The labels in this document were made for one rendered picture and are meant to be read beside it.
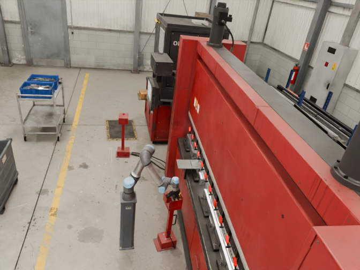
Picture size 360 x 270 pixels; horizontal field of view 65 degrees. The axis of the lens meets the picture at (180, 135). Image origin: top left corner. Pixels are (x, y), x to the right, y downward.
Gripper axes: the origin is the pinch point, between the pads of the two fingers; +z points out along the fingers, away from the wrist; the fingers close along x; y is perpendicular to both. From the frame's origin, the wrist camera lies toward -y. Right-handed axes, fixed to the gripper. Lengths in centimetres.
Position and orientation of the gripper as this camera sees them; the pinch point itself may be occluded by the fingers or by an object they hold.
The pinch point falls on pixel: (172, 202)
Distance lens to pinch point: 327.4
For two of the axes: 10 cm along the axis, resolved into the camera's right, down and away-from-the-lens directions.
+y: 9.4, -1.5, 3.2
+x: -3.5, -4.9, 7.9
